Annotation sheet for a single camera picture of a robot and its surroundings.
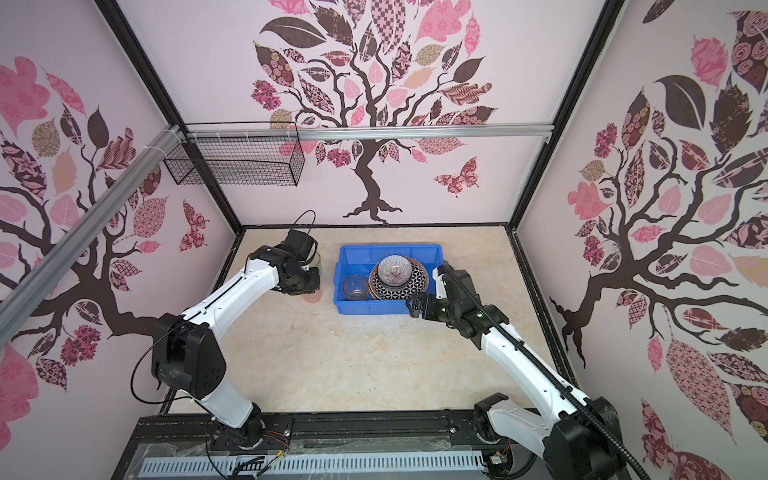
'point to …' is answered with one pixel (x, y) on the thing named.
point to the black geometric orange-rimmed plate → (417, 283)
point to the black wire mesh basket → (237, 154)
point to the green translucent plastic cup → (316, 261)
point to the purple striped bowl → (395, 271)
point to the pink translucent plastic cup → (314, 297)
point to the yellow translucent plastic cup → (355, 288)
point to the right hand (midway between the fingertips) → (420, 299)
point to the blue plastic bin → (358, 259)
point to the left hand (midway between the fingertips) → (310, 290)
